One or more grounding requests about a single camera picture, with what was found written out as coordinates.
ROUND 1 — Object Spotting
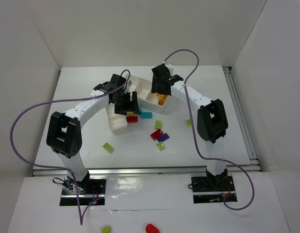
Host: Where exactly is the red brick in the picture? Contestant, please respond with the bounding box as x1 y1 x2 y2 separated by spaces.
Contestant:
150 129 163 140
126 116 138 123

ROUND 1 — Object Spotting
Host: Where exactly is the yellow curved striped brick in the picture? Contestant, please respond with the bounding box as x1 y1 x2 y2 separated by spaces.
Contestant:
157 94 167 106

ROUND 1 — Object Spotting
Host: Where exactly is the narrow white divided tray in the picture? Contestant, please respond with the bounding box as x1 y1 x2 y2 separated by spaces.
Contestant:
106 103 128 134

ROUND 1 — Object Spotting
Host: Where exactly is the long teal brick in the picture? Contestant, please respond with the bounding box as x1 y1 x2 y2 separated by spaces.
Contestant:
141 112 153 119

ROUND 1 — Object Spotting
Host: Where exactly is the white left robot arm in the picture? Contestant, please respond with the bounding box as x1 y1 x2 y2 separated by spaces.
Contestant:
46 74 139 191

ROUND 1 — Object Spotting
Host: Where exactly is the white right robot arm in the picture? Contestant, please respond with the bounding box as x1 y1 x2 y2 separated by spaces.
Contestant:
151 64 228 188

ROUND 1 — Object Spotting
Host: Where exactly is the wide white divided bin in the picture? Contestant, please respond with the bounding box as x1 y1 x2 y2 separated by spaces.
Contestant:
129 75 165 114

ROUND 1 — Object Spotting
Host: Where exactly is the lime brick in pile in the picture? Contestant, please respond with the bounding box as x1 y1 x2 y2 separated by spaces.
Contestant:
154 120 162 130

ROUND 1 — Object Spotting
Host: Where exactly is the red brick by purple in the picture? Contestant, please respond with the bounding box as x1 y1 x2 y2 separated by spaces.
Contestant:
150 129 163 140

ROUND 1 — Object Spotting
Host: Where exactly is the lone lime brick front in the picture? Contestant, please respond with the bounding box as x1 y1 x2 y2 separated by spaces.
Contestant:
103 143 114 153

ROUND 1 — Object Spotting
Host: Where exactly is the lime brick far right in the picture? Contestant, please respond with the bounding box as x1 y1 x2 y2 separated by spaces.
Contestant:
185 119 192 127

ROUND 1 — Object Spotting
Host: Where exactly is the lime brick below purple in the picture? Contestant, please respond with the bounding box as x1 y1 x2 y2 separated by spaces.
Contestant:
156 142 165 151

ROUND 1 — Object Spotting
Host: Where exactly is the lime brick on foreground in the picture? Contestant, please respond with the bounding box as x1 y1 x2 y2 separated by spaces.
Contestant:
101 226 111 233

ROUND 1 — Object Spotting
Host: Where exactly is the red rounded foreground piece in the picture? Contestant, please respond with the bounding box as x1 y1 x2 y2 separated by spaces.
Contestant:
145 224 160 233

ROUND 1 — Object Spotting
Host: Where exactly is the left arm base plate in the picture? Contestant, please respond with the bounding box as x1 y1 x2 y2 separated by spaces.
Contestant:
53 178 106 206

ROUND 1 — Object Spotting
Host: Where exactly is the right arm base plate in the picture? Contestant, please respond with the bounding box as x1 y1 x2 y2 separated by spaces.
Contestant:
188 176 237 204

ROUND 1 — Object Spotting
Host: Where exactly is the aluminium right side rail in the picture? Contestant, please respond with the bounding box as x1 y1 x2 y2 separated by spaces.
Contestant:
222 67 258 160

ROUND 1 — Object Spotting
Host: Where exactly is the aluminium rail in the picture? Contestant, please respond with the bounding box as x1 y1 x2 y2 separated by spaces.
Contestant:
222 67 258 160
32 165 262 177

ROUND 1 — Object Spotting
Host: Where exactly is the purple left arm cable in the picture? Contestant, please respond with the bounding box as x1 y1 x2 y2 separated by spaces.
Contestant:
10 69 131 226

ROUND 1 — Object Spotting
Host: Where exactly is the aluminium front rail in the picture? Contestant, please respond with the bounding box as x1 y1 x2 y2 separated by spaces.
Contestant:
32 165 262 177

